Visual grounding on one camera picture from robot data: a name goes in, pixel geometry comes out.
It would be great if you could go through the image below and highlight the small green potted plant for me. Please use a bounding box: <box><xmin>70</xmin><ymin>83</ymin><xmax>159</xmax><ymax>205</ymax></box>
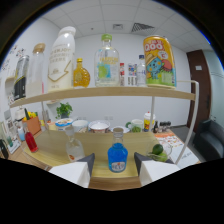
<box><xmin>55</xmin><ymin>102</ymin><xmax>74</xmax><ymax>120</ymax></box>

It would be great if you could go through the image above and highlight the clear bottle with green cap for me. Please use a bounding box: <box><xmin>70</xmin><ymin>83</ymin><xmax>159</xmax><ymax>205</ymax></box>
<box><xmin>93</xmin><ymin>33</ymin><xmax>121</xmax><ymax>88</ymax></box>

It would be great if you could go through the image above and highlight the dark brown door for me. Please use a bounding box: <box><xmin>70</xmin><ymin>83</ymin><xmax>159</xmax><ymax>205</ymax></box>
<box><xmin>185</xmin><ymin>49</ymin><xmax>212</xmax><ymax>133</ymax></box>

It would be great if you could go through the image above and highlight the small red and white bottle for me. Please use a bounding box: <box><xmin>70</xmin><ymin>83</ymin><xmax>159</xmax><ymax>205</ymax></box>
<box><xmin>118</xmin><ymin>62</ymin><xmax>126</xmax><ymax>87</ymax></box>

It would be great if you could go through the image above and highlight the clear bottle with blue cap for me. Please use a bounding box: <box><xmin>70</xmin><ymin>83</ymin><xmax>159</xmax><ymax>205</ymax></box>
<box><xmin>136</xmin><ymin>54</ymin><xmax>148</xmax><ymax>88</ymax></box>

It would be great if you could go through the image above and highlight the large white milk bottle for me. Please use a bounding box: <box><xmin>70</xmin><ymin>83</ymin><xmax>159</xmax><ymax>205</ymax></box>
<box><xmin>46</xmin><ymin>26</ymin><xmax>77</xmax><ymax>93</ymax></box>

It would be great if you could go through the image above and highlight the red liquid bottle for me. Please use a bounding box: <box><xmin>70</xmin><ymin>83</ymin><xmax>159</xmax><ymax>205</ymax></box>
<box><xmin>23</xmin><ymin>124</ymin><xmax>40</xmax><ymax>154</ymax></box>

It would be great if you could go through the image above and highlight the clear bottle with red label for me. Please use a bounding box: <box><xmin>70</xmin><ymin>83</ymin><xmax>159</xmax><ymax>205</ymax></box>
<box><xmin>64</xmin><ymin>125</ymin><xmax>86</xmax><ymax>163</ymax></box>

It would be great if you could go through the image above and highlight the yellow and white lidded cup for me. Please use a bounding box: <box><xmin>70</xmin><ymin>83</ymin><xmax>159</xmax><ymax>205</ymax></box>
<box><xmin>142</xmin><ymin>111</ymin><xmax>157</xmax><ymax>133</ymax></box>

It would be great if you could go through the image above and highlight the white fabric pouch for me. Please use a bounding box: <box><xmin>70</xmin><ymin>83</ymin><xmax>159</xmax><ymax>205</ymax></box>
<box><xmin>176</xmin><ymin>144</ymin><xmax>200</xmax><ymax>168</ymax></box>

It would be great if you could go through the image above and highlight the wide white bowl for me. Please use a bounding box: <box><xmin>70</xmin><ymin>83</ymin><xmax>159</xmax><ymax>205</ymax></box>
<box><xmin>87</xmin><ymin>119</ymin><xmax>111</xmax><ymax>134</ymax></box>

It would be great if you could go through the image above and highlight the white frame wooden shelf rack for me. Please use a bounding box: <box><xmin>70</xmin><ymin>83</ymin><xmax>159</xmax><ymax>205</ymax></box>
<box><xmin>9</xmin><ymin>79</ymin><xmax>200</xmax><ymax>179</ymax></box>

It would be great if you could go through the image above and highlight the yellow cartoon drink can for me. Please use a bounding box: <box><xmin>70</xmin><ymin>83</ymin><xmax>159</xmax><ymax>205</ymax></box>
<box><xmin>142</xmin><ymin>35</ymin><xmax>177</xmax><ymax>90</ymax></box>

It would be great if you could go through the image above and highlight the white and blue bottle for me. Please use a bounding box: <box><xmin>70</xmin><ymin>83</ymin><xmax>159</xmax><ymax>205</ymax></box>
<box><xmin>16</xmin><ymin>126</ymin><xmax>26</xmax><ymax>142</ymax></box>

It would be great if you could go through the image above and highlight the small dark sauce bottle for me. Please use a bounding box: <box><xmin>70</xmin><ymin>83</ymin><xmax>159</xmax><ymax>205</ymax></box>
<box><xmin>152</xmin><ymin>120</ymin><xmax>160</xmax><ymax>134</ymax></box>

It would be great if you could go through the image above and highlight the blue liquid bottle silver cap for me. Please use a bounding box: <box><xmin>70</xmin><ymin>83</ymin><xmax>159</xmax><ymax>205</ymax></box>
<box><xmin>106</xmin><ymin>127</ymin><xmax>129</xmax><ymax>174</ymax></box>

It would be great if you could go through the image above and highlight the black and yellow can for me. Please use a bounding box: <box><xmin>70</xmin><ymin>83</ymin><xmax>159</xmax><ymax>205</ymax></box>
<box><xmin>12</xmin><ymin>54</ymin><xmax>31</xmax><ymax>101</ymax></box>

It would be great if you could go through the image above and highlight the bowl with blue rim lid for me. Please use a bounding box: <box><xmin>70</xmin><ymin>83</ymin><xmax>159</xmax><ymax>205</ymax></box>
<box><xmin>54</xmin><ymin>117</ymin><xmax>74</xmax><ymax>131</ymax></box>

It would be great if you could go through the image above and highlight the black chair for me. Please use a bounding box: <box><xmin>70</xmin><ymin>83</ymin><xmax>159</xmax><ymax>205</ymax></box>
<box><xmin>192</xmin><ymin>119</ymin><xmax>224</xmax><ymax>162</ymax></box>

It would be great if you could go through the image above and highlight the amber round bottle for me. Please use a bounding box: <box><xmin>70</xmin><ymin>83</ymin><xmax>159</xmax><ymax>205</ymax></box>
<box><xmin>72</xmin><ymin>57</ymin><xmax>91</xmax><ymax>89</ymax></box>

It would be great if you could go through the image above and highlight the white cup with green contents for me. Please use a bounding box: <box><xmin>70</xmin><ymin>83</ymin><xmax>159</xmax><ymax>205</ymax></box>
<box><xmin>129</xmin><ymin>118</ymin><xmax>145</xmax><ymax>134</ymax></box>

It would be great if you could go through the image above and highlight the glass jar of limes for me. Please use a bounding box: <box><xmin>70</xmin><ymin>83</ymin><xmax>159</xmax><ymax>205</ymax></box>
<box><xmin>146</xmin><ymin>141</ymin><xmax>173</xmax><ymax>164</ymax></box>

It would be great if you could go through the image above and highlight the orange printed paper sheet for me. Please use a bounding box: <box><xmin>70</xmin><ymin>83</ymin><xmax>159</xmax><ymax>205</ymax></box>
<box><xmin>154</xmin><ymin>131</ymin><xmax>184</xmax><ymax>149</ymax></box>

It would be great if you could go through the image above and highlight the orange storage basket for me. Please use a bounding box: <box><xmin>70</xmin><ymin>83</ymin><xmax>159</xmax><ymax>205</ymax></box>
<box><xmin>21</xmin><ymin>111</ymin><xmax>42</xmax><ymax>136</ymax></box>

